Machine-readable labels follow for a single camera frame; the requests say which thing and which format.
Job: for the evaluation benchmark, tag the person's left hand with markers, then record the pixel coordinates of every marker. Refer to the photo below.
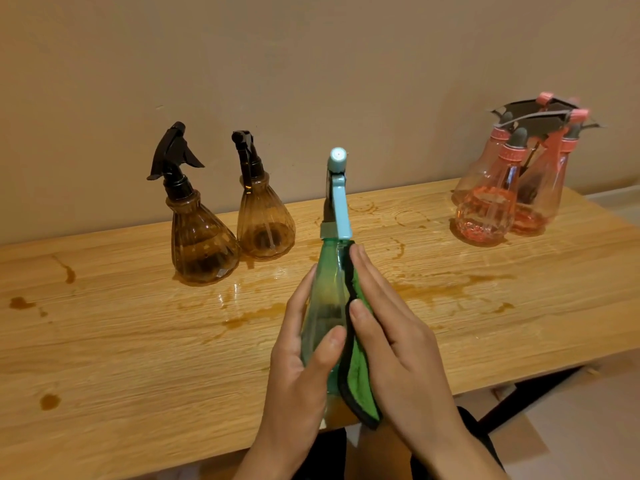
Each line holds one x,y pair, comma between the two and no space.
292,394

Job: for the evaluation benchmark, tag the person's right hand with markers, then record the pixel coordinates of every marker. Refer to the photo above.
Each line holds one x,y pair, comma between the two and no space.
407,364

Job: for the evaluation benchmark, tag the person's right thumb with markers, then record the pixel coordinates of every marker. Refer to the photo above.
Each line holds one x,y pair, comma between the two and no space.
367,327

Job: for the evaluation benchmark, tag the person's right middle finger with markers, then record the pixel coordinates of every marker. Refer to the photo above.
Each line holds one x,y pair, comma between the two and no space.
392,294

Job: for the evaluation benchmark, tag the person's left thumb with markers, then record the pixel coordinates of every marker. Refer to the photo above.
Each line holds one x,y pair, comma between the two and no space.
326,352

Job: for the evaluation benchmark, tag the green cloth with black edge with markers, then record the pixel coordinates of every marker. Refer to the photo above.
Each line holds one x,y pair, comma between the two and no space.
357,379

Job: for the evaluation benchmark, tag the green spray bottle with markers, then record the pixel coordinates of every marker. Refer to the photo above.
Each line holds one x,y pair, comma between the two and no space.
327,289

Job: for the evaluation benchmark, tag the person's left forearm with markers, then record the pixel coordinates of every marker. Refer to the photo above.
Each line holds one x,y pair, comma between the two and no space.
277,464

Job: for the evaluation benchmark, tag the person's right forearm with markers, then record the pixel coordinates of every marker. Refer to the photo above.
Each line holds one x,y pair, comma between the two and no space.
465,462

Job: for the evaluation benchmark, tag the person's black trousers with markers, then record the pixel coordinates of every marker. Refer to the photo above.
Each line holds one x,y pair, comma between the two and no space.
330,459

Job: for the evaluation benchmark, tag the pink spray bottle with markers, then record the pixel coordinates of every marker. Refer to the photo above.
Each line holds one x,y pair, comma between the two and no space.
545,194
487,209
480,169

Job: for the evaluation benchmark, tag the brown spray bottle black trigger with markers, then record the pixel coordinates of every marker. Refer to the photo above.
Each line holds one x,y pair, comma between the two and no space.
202,244
264,227

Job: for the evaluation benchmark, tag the black metal table leg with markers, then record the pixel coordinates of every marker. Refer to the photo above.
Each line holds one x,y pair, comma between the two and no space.
530,397

